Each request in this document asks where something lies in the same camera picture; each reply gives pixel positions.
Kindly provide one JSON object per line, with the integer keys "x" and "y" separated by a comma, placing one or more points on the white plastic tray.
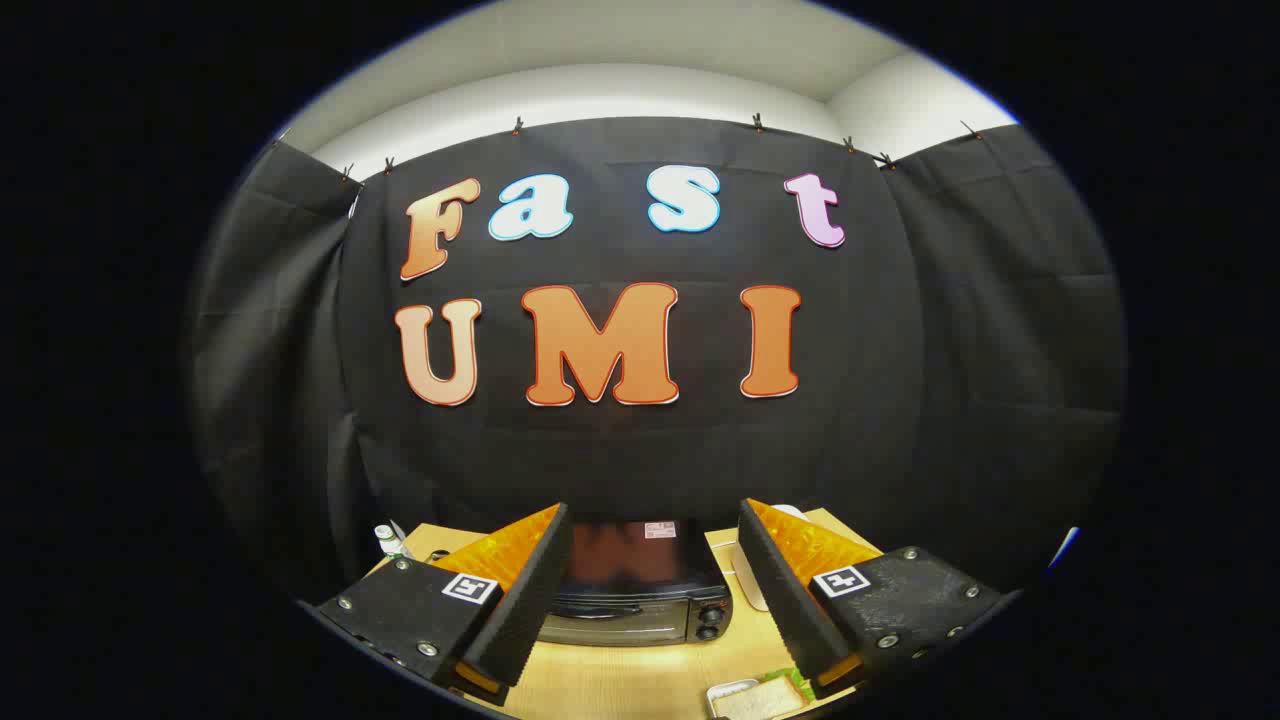
{"x": 712, "y": 695}

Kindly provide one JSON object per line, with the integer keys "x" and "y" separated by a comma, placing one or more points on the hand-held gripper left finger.
{"x": 530, "y": 590}

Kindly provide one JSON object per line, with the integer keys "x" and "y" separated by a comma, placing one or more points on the white pop-up toaster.
{"x": 748, "y": 580}

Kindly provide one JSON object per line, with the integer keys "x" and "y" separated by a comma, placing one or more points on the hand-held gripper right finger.
{"x": 785, "y": 590}

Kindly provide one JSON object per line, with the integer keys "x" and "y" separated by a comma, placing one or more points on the toast sandwich with lettuce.
{"x": 765, "y": 698}

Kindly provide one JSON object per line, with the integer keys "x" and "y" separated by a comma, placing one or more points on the white bottle with green label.
{"x": 388, "y": 542}

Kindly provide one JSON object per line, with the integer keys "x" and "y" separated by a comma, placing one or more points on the black toaster oven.
{"x": 640, "y": 575}

